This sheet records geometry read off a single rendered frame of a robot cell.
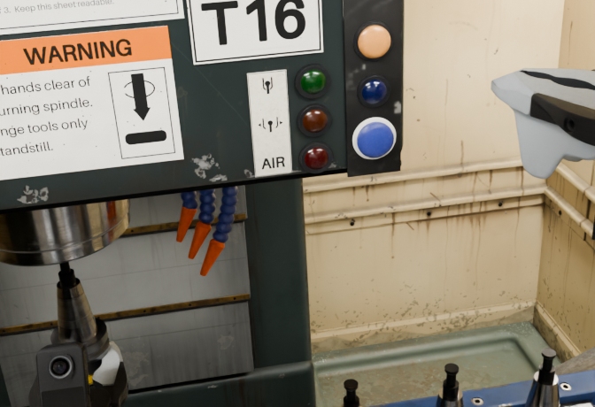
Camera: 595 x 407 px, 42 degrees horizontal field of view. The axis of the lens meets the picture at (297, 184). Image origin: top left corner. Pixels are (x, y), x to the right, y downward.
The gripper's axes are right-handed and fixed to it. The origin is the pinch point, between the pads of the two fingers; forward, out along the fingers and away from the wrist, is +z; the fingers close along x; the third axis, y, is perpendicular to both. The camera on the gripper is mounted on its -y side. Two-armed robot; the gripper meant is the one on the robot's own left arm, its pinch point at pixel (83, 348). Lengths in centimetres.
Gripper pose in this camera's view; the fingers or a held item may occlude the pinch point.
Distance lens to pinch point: 97.3
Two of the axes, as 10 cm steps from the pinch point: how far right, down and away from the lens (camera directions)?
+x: 9.8, -1.2, 1.4
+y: 0.5, 9.0, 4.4
